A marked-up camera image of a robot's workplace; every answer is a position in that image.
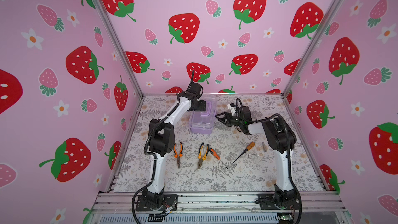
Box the purple plastic tool box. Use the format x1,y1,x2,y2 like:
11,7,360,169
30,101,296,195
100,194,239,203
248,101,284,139
189,97,217,135

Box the orange handle screwdriver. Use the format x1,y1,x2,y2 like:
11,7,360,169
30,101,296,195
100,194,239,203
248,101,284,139
233,142,255,163

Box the small orange black tool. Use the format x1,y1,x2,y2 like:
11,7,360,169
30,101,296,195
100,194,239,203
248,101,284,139
209,148,220,160

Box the yellow combination pliers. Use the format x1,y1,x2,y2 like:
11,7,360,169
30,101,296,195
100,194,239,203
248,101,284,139
197,143,209,170

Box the orange needle-nose pliers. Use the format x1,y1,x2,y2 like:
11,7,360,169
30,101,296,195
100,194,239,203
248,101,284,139
173,142,183,169

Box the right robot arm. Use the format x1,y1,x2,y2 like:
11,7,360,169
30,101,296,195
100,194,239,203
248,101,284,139
215,106,300,205

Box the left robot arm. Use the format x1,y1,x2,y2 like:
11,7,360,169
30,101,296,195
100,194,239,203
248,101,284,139
142,82,206,206

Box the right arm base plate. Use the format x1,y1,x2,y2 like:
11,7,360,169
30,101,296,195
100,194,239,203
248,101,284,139
255,194,302,211

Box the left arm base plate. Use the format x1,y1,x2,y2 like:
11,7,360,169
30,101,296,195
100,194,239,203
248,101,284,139
134,194,178,212

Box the aluminium frame rail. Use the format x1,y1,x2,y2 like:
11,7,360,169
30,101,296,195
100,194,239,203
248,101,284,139
87,191,353,224

